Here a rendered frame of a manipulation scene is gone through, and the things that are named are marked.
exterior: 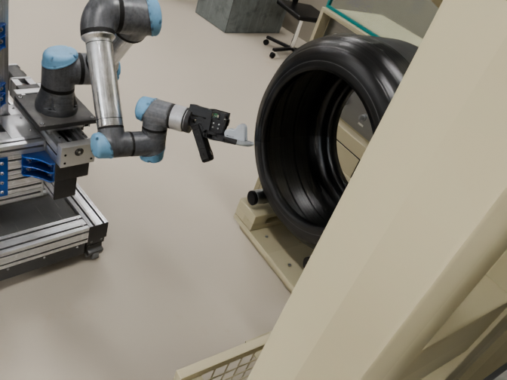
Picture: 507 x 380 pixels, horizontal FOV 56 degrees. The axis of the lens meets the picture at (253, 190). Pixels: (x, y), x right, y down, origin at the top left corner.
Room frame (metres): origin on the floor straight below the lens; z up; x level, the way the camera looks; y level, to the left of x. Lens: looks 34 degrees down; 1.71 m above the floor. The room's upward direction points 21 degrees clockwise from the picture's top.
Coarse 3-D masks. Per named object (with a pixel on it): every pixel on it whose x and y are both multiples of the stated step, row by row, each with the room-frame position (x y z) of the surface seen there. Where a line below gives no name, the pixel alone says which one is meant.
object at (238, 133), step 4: (240, 124) 1.22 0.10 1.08; (236, 128) 1.21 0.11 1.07; (240, 128) 1.21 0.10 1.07; (244, 128) 1.21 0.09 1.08; (224, 132) 1.21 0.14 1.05; (228, 132) 1.21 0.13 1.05; (232, 132) 1.21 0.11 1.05; (236, 132) 1.21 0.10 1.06; (240, 132) 1.21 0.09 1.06; (244, 132) 1.21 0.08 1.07; (228, 136) 1.20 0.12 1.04; (236, 136) 1.20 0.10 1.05; (240, 136) 1.20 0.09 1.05; (244, 136) 1.21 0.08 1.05; (240, 140) 1.19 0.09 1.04; (244, 140) 1.20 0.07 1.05; (236, 144) 1.19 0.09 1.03; (240, 144) 1.19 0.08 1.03; (244, 144) 1.20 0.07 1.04; (248, 144) 1.20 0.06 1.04; (252, 144) 1.21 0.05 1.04
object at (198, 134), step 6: (192, 126) 1.21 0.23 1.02; (198, 126) 1.21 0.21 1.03; (192, 132) 1.20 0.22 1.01; (198, 132) 1.20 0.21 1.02; (198, 138) 1.19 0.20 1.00; (204, 138) 1.21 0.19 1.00; (198, 144) 1.19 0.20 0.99; (204, 144) 1.19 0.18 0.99; (198, 150) 1.18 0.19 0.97; (204, 150) 1.18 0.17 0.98; (210, 150) 1.21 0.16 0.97; (204, 156) 1.17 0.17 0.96; (210, 156) 1.18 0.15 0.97; (204, 162) 1.17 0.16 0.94
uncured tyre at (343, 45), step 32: (288, 64) 1.19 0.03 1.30; (320, 64) 1.11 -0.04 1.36; (352, 64) 1.06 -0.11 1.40; (384, 64) 1.04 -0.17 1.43; (288, 96) 1.32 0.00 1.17; (320, 96) 1.40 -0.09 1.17; (384, 96) 0.98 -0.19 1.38; (256, 128) 1.21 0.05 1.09; (288, 128) 1.33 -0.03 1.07; (320, 128) 1.39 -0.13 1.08; (256, 160) 1.18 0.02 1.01; (288, 160) 1.29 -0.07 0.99; (320, 160) 1.35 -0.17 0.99; (288, 192) 1.20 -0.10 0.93; (320, 192) 1.28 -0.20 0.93; (288, 224) 1.03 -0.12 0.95; (320, 224) 1.14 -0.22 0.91
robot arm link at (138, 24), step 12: (120, 0) 1.34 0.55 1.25; (132, 0) 1.37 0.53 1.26; (144, 0) 1.40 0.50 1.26; (156, 0) 1.44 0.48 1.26; (120, 12) 1.32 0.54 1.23; (132, 12) 1.35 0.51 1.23; (144, 12) 1.38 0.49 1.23; (156, 12) 1.41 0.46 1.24; (120, 24) 1.32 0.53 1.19; (132, 24) 1.35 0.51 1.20; (144, 24) 1.37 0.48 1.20; (156, 24) 1.40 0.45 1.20; (120, 36) 1.40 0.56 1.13; (132, 36) 1.39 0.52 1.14; (144, 36) 1.42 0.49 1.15; (120, 48) 1.46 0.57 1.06; (84, 60) 1.55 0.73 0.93; (120, 72) 1.62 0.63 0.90; (84, 84) 1.55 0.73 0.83
